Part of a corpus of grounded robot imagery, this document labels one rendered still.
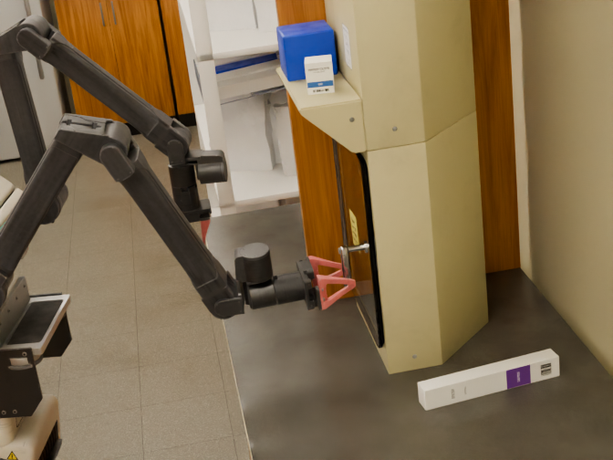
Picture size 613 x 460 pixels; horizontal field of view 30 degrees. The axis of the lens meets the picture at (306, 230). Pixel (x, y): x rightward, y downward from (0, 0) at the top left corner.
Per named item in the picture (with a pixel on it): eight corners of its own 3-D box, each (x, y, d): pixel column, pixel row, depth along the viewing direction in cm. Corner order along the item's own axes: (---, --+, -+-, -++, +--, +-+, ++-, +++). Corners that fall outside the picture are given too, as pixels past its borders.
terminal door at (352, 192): (354, 287, 254) (335, 116, 239) (383, 350, 226) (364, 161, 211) (350, 288, 254) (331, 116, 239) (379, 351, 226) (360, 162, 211)
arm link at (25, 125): (-14, 20, 246) (-27, 33, 237) (47, 11, 245) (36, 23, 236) (39, 209, 264) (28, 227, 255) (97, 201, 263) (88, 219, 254)
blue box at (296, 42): (329, 62, 232) (325, 18, 229) (338, 74, 223) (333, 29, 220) (281, 70, 231) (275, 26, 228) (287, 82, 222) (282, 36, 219)
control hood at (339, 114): (335, 105, 239) (330, 58, 235) (367, 151, 209) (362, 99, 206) (281, 113, 238) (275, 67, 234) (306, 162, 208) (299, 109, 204)
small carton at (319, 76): (334, 85, 216) (331, 54, 214) (335, 92, 212) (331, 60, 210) (307, 88, 217) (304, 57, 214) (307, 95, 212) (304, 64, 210)
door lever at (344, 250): (370, 287, 224) (368, 281, 227) (366, 243, 221) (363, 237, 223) (344, 291, 224) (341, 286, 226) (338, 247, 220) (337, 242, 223)
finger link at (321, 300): (348, 257, 224) (301, 266, 223) (355, 271, 218) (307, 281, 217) (352, 288, 227) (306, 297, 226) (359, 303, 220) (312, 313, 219)
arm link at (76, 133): (69, 91, 206) (62, 113, 197) (137, 127, 210) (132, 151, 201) (-35, 274, 223) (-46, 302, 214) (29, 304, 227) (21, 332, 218)
